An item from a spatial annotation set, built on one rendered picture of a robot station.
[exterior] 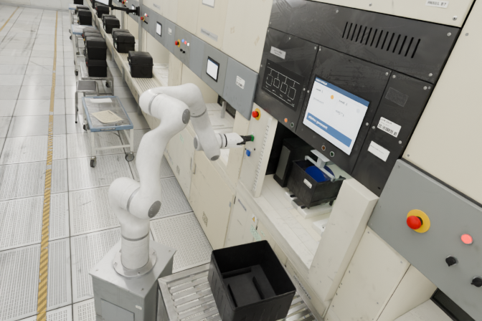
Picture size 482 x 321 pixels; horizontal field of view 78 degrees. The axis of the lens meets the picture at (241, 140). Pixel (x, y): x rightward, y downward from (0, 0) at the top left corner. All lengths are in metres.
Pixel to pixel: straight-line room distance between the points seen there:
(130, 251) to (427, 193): 1.14
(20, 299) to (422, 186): 2.33
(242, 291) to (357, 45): 1.12
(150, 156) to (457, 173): 1.00
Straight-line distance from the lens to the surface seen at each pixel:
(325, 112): 1.25
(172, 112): 1.14
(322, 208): 1.85
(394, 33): 1.09
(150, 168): 1.22
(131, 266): 1.51
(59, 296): 2.48
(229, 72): 1.92
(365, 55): 1.14
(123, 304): 1.60
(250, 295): 1.48
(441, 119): 1.00
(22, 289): 2.59
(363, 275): 1.29
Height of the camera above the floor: 1.95
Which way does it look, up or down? 27 degrees down
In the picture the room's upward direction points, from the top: 11 degrees clockwise
